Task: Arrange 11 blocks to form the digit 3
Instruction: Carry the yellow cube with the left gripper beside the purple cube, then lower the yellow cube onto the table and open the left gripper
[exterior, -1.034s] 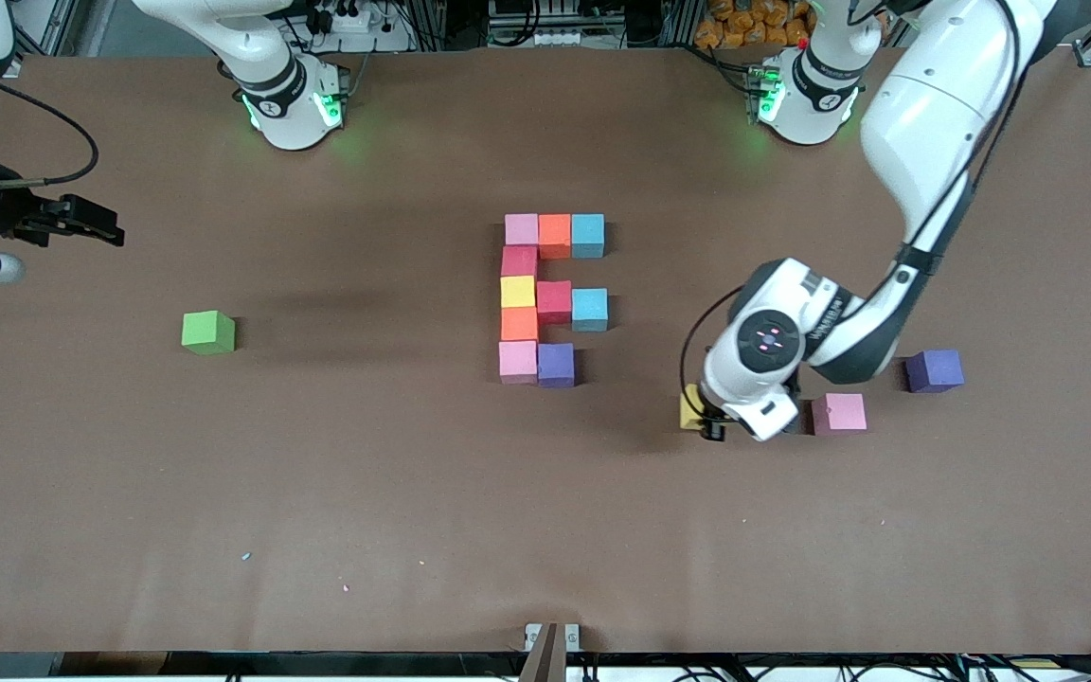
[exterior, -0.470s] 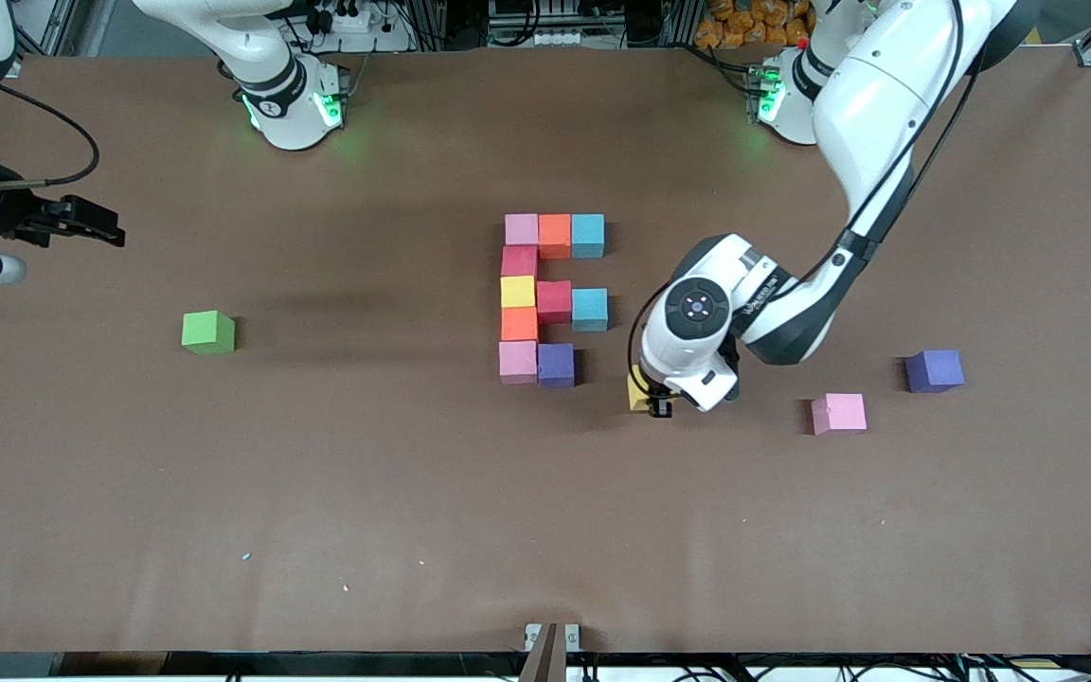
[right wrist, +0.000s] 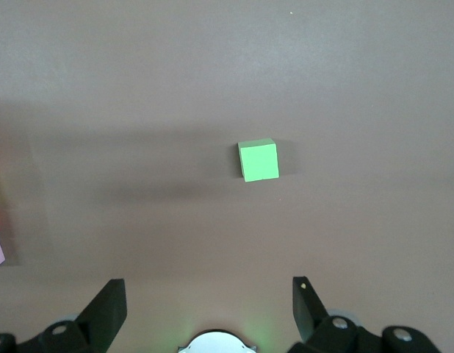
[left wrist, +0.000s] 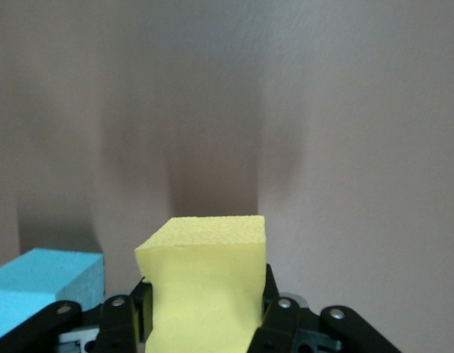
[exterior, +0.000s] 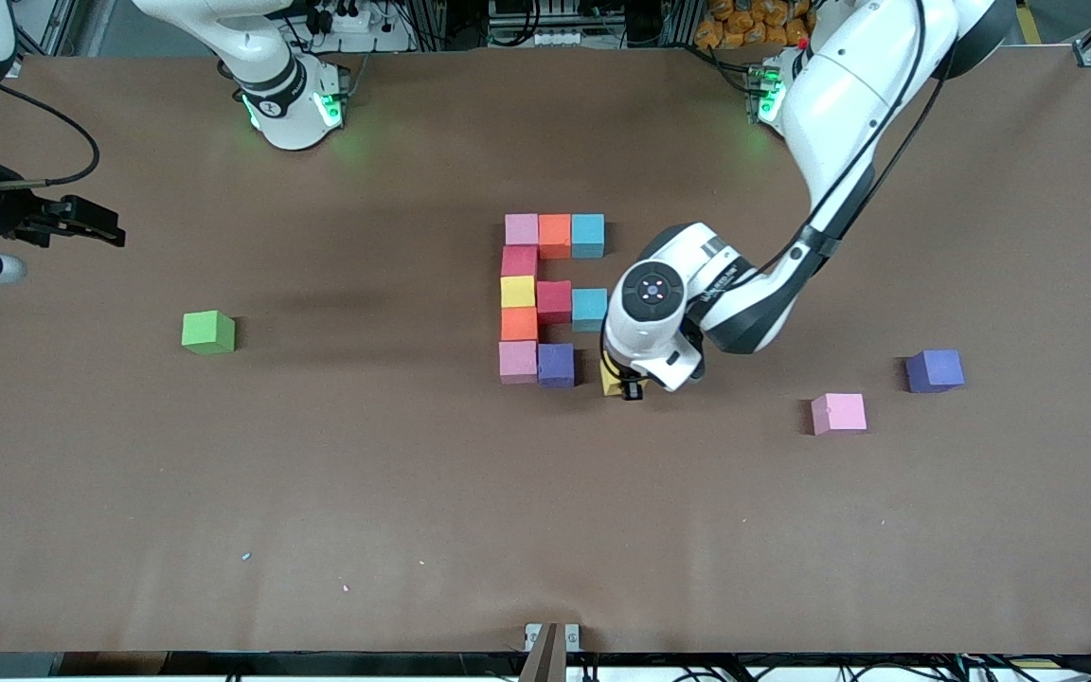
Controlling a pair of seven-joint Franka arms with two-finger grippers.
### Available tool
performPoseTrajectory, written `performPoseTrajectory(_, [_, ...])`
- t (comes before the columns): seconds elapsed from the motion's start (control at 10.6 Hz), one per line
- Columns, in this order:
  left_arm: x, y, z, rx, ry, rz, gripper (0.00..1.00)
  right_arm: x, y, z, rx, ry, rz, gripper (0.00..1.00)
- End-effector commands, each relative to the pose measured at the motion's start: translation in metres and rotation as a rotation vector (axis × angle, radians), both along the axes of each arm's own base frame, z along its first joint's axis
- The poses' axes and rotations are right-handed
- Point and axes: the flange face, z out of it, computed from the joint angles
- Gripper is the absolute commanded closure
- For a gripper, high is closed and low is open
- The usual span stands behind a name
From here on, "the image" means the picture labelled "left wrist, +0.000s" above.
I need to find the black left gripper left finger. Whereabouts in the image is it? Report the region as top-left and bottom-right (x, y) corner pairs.
(0, 276), (154, 353)

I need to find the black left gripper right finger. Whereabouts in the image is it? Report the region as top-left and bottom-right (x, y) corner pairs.
(248, 264), (400, 353)

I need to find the blue foam cube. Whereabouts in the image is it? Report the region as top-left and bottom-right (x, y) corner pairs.
(0, 248), (105, 330)

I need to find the yellow foam cube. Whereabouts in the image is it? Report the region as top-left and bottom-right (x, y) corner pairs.
(133, 215), (268, 353)

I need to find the brown table cover sheet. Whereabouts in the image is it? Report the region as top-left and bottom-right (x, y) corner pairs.
(0, 0), (454, 353)

